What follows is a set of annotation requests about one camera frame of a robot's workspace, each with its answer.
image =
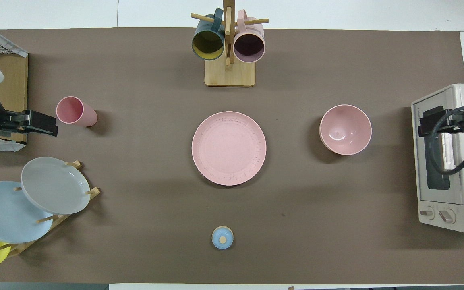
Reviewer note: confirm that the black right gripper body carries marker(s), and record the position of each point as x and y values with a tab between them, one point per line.
431	121

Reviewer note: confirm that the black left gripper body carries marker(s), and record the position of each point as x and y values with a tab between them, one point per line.
34	121

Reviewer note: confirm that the pink tumbler cup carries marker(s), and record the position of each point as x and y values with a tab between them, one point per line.
71	110

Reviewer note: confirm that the pink bowl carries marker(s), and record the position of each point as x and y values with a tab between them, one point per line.
345	129

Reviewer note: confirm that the grey plate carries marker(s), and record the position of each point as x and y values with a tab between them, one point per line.
54	185

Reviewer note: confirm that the light blue plate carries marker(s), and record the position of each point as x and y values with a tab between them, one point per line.
2	213

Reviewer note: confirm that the wooden plate rack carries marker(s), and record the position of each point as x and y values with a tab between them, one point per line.
61	219

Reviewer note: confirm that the brown table mat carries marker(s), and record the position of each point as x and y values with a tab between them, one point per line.
155	225

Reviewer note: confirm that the dark teal mug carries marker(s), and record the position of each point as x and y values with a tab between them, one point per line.
208	42

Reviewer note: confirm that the pink speckled plate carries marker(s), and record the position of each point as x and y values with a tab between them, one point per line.
228	148

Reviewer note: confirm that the pale pink mug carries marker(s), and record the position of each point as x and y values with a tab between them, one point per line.
249	44

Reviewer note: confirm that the wooden mug tree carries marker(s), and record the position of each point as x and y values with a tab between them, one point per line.
230	74

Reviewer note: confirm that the small blue bell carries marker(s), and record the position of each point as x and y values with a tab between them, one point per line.
222	237

